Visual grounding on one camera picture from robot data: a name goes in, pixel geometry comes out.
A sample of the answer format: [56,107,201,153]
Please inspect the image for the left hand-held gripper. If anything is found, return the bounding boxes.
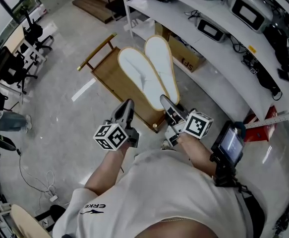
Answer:
[93,98,140,151]

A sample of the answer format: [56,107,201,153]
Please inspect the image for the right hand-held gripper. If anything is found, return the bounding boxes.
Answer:
[160,95,214,148]

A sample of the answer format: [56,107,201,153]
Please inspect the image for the white slipper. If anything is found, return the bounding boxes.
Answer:
[117,47,172,112]
[144,35,180,106]

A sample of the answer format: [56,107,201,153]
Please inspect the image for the person's right forearm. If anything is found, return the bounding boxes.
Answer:
[180,132,218,178]

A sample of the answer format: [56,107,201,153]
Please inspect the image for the person's left forearm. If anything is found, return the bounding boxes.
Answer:
[84,142,132,196]

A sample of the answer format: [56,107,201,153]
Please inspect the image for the wooden trolley cart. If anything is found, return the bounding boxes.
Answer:
[76,32,168,134]

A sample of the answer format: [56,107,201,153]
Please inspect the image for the person's white shoe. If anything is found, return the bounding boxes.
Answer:
[160,139,172,151]

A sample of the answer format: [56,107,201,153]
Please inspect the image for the large cardboard box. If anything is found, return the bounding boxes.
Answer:
[168,33,206,73]

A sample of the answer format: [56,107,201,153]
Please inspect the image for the small cardboard box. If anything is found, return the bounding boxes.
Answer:
[155,21,172,41]

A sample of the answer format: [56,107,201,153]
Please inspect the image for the black chest-mounted monitor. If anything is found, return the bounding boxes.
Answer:
[210,120,245,165]

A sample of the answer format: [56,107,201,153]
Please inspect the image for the person in white shirt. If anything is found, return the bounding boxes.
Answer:
[52,149,269,238]

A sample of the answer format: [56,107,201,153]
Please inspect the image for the white metal shelving unit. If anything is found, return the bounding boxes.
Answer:
[120,0,289,131]

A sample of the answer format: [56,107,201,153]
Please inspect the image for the red metal box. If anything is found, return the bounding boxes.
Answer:
[243,105,278,143]

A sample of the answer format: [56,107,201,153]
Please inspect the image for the black cantilever chair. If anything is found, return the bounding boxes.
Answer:
[105,0,148,21]

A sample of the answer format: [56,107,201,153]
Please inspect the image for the wooden floor platform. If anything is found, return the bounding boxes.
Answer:
[71,0,122,25]

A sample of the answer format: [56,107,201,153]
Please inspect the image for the black office chair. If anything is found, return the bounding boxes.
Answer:
[0,46,39,96]
[19,5,55,52]

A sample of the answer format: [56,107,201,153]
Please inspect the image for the black padded seat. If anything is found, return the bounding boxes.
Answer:
[0,134,18,152]

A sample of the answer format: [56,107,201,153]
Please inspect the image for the round wooden table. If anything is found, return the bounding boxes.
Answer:
[10,204,54,238]

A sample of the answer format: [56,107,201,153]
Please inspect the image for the white floor cable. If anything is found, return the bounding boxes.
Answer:
[38,170,59,198]

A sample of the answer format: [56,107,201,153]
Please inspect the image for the pile of black cables and devices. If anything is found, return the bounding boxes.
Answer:
[183,8,289,101]

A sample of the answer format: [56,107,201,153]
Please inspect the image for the black floor cable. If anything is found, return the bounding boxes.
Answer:
[16,147,51,193]

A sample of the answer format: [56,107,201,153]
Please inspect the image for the white frame desk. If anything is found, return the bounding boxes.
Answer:
[0,23,58,70]

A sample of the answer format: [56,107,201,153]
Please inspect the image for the black shoulder strap with mount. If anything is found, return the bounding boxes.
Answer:
[210,155,268,238]

